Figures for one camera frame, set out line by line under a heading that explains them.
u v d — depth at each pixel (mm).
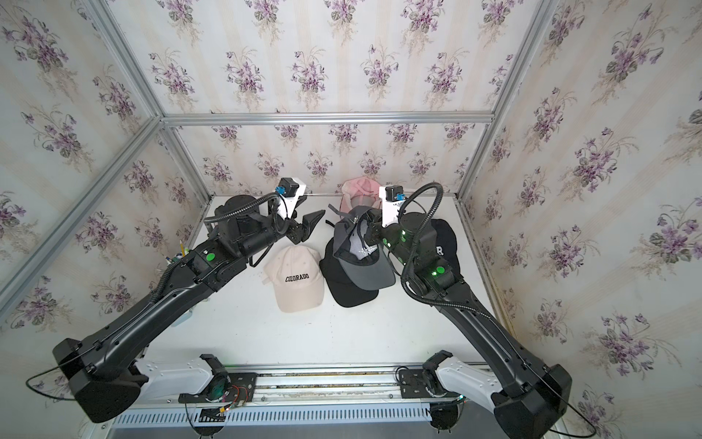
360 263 775
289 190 505
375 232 594
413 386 727
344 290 911
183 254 882
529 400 366
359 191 1186
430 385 650
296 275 881
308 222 562
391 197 555
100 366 373
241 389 721
